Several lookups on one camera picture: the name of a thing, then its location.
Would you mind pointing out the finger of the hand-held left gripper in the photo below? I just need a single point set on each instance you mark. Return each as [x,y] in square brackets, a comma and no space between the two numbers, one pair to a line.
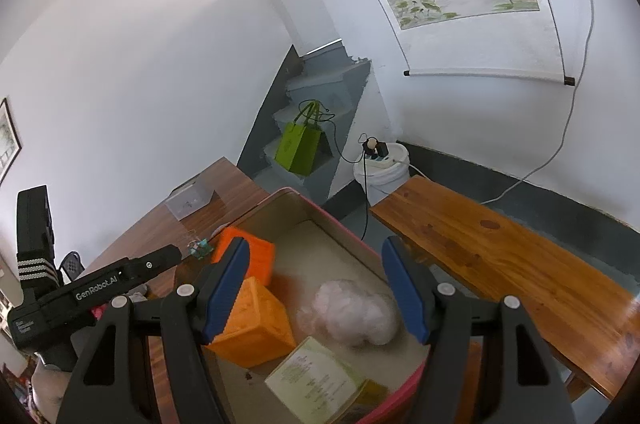
[152,261]

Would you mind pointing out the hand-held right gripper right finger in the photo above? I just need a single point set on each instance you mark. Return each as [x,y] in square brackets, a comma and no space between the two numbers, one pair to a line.
[405,291]

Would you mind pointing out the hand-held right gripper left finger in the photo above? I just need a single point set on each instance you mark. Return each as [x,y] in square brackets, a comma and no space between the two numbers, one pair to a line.
[227,289]

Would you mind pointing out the pink-rimmed cardboard storage box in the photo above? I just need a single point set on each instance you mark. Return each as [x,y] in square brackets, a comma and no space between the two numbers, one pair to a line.
[325,234]

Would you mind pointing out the wooden desktop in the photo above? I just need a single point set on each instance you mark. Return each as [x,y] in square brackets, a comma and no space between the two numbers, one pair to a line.
[235,189]

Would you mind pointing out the orange plastic box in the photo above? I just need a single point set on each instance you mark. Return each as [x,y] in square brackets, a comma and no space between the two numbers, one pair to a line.
[261,260]
[260,324]

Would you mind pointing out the black metal chair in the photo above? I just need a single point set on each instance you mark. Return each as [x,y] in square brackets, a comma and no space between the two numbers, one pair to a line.
[73,265]

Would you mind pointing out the small teal clip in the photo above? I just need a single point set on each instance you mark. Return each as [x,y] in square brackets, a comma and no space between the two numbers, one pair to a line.
[201,249]

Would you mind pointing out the crumpled white plastic bag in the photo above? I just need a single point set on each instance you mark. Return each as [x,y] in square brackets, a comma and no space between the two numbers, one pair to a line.
[350,309]

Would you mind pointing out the wooden bench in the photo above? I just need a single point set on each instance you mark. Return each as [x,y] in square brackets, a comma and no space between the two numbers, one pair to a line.
[500,254]

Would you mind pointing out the white plastic bucket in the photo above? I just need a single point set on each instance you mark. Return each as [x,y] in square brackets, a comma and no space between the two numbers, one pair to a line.
[386,184]

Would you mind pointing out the green and white carton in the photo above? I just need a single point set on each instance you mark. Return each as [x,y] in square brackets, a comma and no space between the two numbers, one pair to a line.
[310,374]

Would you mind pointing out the white power strip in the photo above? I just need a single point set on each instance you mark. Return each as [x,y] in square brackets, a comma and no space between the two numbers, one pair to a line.
[382,160]

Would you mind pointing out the black plug adapter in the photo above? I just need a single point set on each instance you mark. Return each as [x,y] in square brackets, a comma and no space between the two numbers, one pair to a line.
[383,149]

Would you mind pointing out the grey staircase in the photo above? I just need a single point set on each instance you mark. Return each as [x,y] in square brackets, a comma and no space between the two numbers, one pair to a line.
[320,79]

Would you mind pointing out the framed wall picture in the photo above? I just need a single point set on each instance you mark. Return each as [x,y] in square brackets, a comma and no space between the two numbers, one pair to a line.
[6,139]

